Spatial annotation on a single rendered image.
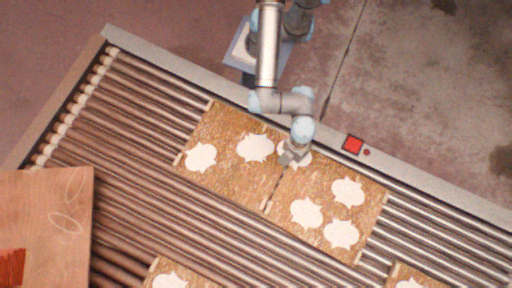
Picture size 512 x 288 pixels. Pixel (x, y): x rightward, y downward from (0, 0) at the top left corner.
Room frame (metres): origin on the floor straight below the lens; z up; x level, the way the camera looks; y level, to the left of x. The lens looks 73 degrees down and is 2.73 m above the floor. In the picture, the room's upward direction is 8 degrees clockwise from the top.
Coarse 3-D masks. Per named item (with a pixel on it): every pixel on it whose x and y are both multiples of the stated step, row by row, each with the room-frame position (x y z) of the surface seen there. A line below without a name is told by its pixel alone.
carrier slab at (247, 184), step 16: (224, 112) 0.66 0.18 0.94; (240, 112) 0.67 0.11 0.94; (208, 128) 0.58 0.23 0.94; (224, 128) 0.59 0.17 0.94; (240, 128) 0.60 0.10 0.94; (256, 128) 0.61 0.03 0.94; (272, 128) 0.62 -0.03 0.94; (192, 144) 0.50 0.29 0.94; (224, 144) 0.52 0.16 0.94; (224, 160) 0.45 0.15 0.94; (240, 160) 0.46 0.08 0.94; (272, 160) 0.48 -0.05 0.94; (192, 176) 0.37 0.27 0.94; (208, 176) 0.37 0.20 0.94; (224, 176) 0.38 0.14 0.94; (240, 176) 0.39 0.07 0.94; (256, 176) 0.40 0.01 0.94; (272, 176) 0.41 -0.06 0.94; (224, 192) 0.32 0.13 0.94; (240, 192) 0.33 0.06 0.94; (256, 192) 0.33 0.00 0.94; (256, 208) 0.27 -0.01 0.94
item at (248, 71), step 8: (248, 16) 1.17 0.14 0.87; (240, 24) 1.12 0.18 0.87; (240, 32) 1.08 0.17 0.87; (232, 40) 1.04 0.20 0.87; (232, 48) 1.00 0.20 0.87; (280, 48) 1.03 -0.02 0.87; (288, 48) 1.03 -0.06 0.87; (224, 56) 0.95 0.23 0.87; (280, 56) 0.99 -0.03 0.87; (288, 56) 1.00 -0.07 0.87; (224, 64) 0.92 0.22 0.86; (232, 64) 0.92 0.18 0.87; (240, 64) 0.92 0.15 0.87; (248, 64) 0.93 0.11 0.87; (280, 64) 0.95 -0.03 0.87; (248, 72) 0.89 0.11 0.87; (280, 72) 0.91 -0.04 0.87; (240, 80) 1.23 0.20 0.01; (248, 80) 0.95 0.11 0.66; (248, 88) 0.95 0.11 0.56
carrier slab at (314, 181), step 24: (288, 168) 0.45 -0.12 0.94; (312, 168) 0.47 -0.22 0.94; (336, 168) 0.48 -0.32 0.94; (288, 192) 0.35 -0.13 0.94; (312, 192) 0.37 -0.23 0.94; (384, 192) 0.41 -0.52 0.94; (264, 216) 0.24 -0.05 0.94; (288, 216) 0.26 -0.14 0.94; (336, 216) 0.28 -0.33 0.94; (360, 216) 0.29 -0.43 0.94; (312, 240) 0.18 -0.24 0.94; (360, 240) 0.20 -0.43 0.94
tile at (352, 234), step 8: (328, 224) 0.24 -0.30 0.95; (336, 224) 0.25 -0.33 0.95; (344, 224) 0.25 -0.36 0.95; (328, 232) 0.21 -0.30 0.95; (336, 232) 0.22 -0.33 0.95; (344, 232) 0.22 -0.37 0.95; (352, 232) 0.23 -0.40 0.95; (328, 240) 0.18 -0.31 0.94; (336, 240) 0.19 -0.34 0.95; (344, 240) 0.19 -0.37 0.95; (352, 240) 0.20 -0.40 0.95
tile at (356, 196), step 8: (336, 184) 0.41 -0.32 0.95; (344, 184) 0.41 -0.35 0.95; (352, 184) 0.42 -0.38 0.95; (360, 184) 0.42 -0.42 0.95; (336, 192) 0.38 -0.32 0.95; (344, 192) 0.38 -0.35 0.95; (352, 192) 0.39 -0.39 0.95; (360, 192) 0.39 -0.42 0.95; (336, 200) 0.34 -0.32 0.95; (344, 200) 0.35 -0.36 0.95; (352, 200) 0.35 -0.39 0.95; (360, 200) 0.36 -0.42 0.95
